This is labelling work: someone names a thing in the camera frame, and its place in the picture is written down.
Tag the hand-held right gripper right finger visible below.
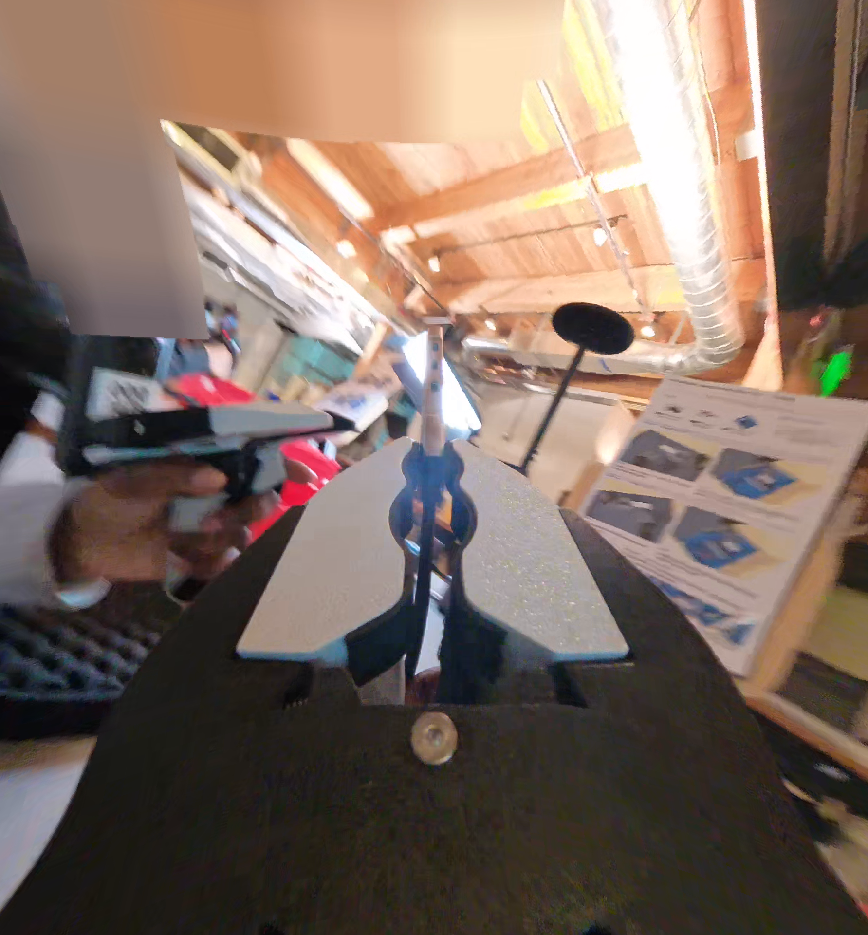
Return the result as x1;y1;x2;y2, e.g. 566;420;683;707
441;438;630;706

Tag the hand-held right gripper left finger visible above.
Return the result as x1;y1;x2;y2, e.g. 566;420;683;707
237;437;424;688

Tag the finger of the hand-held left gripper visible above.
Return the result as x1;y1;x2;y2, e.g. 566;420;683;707
207;400;336;439
82;437;248;468

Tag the long grey multiport hub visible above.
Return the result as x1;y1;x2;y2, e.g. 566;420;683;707
421;318;451;457

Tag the person's left forearm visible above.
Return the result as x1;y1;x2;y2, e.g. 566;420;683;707
0;431;77;607

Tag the person's left hand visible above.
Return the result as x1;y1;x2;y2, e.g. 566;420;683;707
50;460;292;585

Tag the red plastic bin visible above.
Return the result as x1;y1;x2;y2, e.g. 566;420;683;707
164;373;341;542

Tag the led light panel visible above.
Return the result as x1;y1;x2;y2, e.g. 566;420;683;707
401;332;482;435

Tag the instruction poster board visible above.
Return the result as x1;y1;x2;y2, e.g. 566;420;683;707
580;376;868;676

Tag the black mesh pad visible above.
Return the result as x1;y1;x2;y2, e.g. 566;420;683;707
0;599;157;739

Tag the black stand with round top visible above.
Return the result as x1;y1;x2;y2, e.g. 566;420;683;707
517;303;635;476

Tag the green exit sign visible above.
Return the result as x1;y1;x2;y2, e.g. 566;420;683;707
817;351;854;399

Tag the silver ventilation duct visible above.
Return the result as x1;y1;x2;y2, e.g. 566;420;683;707
594;0;745;374

